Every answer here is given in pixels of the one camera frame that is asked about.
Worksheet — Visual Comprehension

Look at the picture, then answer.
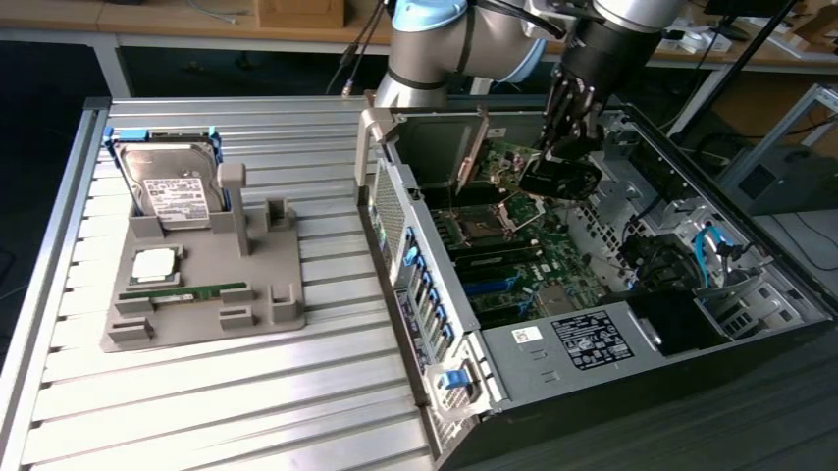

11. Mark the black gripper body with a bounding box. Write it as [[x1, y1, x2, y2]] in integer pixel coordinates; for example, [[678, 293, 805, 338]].
[[559, 18, 661, 102]]

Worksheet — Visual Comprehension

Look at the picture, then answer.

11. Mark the graphics card with metal bracket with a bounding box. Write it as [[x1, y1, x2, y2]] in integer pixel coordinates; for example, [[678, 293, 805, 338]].
[[451, 104, 604, 201]]

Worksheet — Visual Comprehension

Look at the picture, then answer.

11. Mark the white small box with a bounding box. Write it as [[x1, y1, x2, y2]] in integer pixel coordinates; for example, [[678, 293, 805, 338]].
[[661, 29, 734, 55]]

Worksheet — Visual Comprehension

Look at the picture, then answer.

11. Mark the metal disk bay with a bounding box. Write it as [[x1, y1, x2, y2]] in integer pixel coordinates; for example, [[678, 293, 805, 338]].
[[566, 149, 663, 237]]

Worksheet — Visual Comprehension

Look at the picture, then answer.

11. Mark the black monitor stand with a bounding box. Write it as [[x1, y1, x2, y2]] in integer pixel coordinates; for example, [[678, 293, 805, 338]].
[[703, 0, 754, 43]]

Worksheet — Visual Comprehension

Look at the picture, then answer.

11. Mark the black slanted pole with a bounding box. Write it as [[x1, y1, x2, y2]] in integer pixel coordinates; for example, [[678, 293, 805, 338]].
[[666, 0, 802, 136]]

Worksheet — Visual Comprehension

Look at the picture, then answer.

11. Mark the metal socket cover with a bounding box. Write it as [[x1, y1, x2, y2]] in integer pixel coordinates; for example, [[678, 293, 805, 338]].
[[496, 191, 548, 232]]

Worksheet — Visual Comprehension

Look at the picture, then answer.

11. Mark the CPU socket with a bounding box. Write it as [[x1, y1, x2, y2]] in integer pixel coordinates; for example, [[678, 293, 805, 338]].
[[451, 205, 510, 249]]

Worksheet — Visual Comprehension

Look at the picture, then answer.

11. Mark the black case fan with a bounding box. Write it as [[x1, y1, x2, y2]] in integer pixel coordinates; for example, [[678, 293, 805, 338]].
[[618, 235, 699, 295]]

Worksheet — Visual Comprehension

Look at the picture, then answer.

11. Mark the green motherboard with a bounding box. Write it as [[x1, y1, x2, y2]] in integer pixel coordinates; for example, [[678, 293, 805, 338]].
[[428, 190, 630, 329]]

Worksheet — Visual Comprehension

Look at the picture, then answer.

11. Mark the black RAM stick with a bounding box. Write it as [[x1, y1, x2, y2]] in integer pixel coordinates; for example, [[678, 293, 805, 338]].
[[451, 247, 542, 272]]

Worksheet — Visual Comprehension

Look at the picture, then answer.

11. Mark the brown cardboard box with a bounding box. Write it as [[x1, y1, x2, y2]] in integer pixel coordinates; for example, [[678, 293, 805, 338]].
[[790, 4, 838, 48]]

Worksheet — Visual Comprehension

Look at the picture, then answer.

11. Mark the blue expansion slot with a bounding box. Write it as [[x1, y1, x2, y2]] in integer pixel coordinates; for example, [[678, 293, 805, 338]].
[[467, 277, 514, 296]]

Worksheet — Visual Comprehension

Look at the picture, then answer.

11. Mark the wooden box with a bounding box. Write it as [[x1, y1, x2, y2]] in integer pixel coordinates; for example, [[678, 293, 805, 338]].
[[254, 0, 347, 28]]

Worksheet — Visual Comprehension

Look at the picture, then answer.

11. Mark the grey power supply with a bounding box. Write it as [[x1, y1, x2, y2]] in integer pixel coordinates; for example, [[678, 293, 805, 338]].
[[480, 301, 663, 399]]

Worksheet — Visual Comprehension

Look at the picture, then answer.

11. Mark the open black PC case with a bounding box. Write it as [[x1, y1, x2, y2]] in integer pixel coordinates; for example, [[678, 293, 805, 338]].
[[356, 95, 838, 471]]

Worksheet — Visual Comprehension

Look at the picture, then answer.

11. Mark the hard disk in blue caddy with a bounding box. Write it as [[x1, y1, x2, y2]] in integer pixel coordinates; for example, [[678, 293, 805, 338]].
[[103, 126, 228, 232]]

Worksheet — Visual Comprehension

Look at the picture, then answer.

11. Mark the grey parts rack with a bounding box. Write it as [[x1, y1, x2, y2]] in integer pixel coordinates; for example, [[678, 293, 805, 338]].
[[99, 163, 310, 354]]

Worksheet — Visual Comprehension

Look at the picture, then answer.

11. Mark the green RAM stick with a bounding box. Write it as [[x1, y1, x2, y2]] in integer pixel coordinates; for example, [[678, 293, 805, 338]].
[[120, 282, 250, 301]]

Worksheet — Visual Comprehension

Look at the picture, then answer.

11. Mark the wooden desk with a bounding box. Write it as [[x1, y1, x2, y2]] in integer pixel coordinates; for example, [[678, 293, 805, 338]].
[[0, 0, 838, 75]]

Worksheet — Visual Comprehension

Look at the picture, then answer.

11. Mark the silver CPU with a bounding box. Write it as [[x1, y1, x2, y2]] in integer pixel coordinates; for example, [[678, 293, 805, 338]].
[[127, 247, 181, 287]]

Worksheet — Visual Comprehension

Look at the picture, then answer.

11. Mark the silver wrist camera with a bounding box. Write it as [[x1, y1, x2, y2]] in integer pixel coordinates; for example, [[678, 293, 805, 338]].
[[522, 0, 582, 38]]

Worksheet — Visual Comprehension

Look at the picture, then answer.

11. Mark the beige corner bracket post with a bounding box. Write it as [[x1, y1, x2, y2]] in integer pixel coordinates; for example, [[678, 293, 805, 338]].
[[352, 107, 398, 188]]

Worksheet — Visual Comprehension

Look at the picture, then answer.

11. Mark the grey aluminium frame cabinet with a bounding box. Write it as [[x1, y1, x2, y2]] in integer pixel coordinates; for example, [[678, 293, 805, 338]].
[[717, 82, 838, 218]]

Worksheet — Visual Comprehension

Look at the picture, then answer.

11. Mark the light blue wire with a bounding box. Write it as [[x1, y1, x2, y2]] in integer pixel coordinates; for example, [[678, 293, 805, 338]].
[[693, 223, 738, 291]]

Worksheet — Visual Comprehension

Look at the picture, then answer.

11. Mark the black hanging cable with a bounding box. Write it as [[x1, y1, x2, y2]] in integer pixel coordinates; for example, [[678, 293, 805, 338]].
[[326, 0, 388, 99]]

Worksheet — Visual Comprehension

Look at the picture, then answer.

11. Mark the grey flat wire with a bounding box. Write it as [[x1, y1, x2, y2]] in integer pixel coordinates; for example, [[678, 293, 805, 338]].
[[693, 272, 769, 301]]

